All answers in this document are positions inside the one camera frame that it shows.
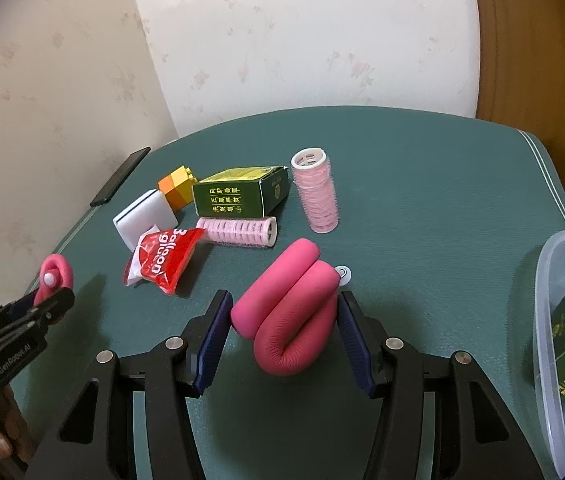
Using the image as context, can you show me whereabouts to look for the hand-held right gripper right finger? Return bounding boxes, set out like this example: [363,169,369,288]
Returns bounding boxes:
[336,291,548,480]

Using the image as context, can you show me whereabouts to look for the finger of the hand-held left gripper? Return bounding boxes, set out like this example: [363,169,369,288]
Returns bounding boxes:
[32,287,76,329]
[6,292,46,322]

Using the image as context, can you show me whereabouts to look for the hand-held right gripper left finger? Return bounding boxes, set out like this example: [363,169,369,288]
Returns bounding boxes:
[25,289,236,480]

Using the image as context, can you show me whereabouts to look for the thin pink foam hair curler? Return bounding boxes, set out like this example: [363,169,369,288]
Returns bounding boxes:
[34,254,72,308]

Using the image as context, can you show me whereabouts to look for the thick pink foam hair curler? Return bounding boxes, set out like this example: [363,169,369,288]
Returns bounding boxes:
[231,238,355,376]

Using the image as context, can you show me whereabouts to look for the red balloon packet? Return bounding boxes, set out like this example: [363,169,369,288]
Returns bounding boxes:
[123,226,206,297]

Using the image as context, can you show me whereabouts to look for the small pink hair roller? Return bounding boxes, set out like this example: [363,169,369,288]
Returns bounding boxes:
[196,216,278,249]

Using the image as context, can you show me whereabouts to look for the white sponge with black stripe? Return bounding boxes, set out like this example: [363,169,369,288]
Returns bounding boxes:
[112,189,179,251]

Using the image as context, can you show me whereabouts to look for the large pink hair roller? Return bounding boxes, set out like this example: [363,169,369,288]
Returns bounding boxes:
[291,147,339,234]

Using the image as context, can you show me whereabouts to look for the black smartphone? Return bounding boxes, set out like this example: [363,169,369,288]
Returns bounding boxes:
[90,147,152,207]

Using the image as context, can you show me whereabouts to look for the open green cardboard box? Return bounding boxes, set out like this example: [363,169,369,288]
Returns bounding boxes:
[192,165,291,220]

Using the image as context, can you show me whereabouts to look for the green table cover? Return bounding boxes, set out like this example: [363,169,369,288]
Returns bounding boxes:
[0,105,565,480]

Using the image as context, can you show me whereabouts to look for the yellow and orange block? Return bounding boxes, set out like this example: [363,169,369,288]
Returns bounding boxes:
[158,166,198,211]

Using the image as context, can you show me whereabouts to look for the wooden wardrobe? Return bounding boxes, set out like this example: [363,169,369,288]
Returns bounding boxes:
[469,0,565,241]

